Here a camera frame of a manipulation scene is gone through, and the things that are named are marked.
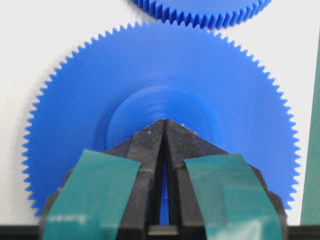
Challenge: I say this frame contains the green table cloth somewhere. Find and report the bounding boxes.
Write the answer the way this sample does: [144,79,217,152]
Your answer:
[299,37,320,226]

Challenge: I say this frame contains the large blue plastic gear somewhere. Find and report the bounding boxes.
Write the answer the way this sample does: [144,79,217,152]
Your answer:
[24,23,298,216]

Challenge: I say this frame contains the small blue plastic gear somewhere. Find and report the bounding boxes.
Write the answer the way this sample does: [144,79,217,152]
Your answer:
[132,0,271,30]

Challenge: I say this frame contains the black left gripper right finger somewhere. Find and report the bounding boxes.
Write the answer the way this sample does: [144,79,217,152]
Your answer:
[163,120,288,240]

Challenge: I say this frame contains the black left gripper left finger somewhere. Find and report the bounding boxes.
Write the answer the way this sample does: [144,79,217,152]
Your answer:
[42,120,165,240]

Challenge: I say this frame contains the white rectangular board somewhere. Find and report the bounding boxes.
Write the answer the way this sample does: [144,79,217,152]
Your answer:
[0,0,320,225]

